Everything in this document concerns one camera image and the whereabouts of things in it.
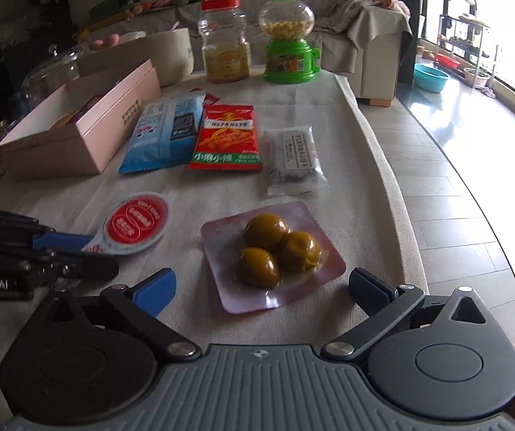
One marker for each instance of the green plush toy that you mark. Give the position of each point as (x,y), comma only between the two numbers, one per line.
(114,3)

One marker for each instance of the beige rectangular basket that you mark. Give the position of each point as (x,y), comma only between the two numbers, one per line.
(167,58)

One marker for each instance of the round red label packet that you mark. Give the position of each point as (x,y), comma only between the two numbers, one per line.
(136,224)

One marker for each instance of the blue snack packet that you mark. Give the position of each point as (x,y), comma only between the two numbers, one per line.
(158,134)

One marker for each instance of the plastic jar with red lid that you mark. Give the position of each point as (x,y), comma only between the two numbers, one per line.
(225,40)

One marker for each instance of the green candy dispenser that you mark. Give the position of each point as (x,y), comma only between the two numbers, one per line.
(286,54)

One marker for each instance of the beige tablecloth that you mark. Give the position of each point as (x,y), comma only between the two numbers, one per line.
(365,179)

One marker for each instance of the pink plush toy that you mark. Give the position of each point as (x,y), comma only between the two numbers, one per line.
(154,1)

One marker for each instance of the glass jar with snacks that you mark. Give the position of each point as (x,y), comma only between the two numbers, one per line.
(55,72)

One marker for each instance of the packet of three green plums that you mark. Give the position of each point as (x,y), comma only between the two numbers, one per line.
(262,244)

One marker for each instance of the metal plant rack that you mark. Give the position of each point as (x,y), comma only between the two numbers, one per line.
(468,31)

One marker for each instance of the clear packet of dark snacks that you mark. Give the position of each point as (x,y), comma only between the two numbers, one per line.
(295,157)

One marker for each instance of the small potted plant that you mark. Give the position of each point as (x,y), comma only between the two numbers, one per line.
(476,77)

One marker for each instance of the teal plastic basin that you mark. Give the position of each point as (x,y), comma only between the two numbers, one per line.
(431,78)

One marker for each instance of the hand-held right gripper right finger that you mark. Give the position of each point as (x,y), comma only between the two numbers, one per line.
(367,291)

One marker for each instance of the crumpled blanket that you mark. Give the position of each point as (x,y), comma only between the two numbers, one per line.
(365,13)

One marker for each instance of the brown snack packet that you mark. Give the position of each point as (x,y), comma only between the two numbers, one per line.
(89,107)

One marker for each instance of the grey covered sofa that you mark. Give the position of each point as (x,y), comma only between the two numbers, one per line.
(329,60)

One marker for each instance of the red snack packet green stripe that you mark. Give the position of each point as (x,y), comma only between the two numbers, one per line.
(226,139)

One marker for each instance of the pink round fruit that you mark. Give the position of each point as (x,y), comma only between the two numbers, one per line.
(98,43)
(114,39)

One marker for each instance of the pink cardboard box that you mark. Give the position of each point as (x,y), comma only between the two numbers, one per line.
(91,143)

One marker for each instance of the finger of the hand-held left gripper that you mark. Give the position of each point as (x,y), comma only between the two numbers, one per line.
(82,267)
(60,241)

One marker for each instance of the red plastic basin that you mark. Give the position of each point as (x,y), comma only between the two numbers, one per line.
(448,60)

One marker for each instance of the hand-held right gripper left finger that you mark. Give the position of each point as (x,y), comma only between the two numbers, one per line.
(158,294)

